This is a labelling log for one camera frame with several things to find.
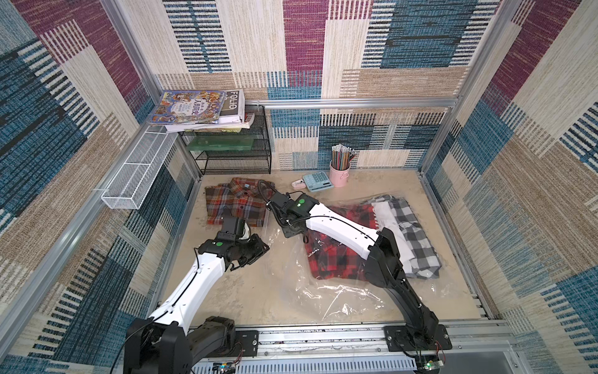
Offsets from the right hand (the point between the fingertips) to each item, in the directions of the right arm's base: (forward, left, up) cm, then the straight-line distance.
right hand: (292, 226), depth 88 cm
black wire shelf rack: (+42, +19, -5) cm, 46 cm away
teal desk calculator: (+31, -11, -9) cm, 34 cm away
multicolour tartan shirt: (+19, +22, -6) cm, 30 cm away
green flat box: (+35, +31, +12) cm, 48 cm away
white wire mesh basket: (+15, +63, +8) cm, 65 cm away
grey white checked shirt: (-11, -49, -9) cm, 51 cm away
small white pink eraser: (+29, -2, -8) cm, 30 cm away
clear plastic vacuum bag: (-18, -13, -9) cm, 24 cm away
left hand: (-8, +9, 0) cm, 12 cm away
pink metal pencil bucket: (+29, -21, -4) cm, 36 cm away
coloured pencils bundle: (+35, -22, +2) cm, 42 cm away
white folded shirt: (+5, -38, -5) cm, 39 cm away
